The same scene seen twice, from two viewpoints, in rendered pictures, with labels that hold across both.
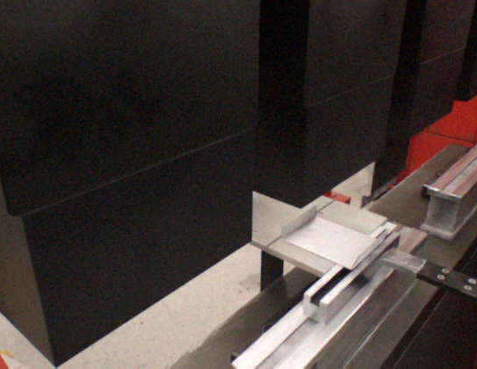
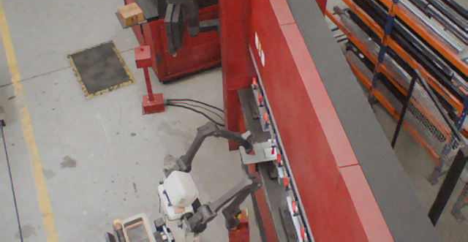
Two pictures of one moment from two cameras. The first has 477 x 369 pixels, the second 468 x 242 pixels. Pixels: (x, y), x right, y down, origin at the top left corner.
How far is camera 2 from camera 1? 352 cm
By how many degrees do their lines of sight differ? 46
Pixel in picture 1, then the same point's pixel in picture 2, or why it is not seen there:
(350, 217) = (267, 145)
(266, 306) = (262, 168)
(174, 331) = not seen: hidden behind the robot
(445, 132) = (235, 87)
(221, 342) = (265, 178)
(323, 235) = (268, 152)
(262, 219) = (257, 156)
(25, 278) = not seen: hidden behind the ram
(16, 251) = not seen: hidden behind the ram
